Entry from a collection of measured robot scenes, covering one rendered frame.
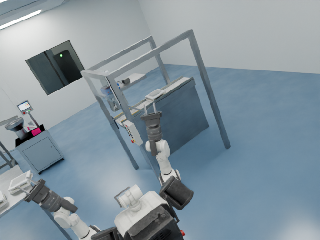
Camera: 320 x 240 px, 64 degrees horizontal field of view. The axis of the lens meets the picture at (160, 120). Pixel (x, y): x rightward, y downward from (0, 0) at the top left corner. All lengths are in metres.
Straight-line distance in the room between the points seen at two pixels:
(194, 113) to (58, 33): 5.22
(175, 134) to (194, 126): 0.38
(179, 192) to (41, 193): 0.68
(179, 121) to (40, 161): 3.07
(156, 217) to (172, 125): 2.81
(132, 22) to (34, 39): 2.97
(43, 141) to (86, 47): 3.68
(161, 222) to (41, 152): 4.66
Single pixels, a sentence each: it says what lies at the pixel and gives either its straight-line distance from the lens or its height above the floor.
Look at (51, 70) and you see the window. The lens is 8.28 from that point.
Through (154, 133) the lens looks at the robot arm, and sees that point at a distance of 1.46.
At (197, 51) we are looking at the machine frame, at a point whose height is 1.46.
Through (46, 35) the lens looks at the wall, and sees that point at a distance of 8.17.
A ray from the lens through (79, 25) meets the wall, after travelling 8.34.
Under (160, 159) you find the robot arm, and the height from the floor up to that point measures 1.39.
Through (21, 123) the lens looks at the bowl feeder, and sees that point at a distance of 5.73.
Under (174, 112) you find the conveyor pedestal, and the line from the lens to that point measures 3.94.
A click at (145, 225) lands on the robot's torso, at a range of 1.27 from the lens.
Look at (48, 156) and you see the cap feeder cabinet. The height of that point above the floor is 0.24.
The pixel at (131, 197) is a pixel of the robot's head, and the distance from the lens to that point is 1.30.
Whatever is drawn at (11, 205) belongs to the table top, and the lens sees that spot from 3.35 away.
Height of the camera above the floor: 2.23
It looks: 25 degrees down
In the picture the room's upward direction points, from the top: 24 degrees counter-clockwise
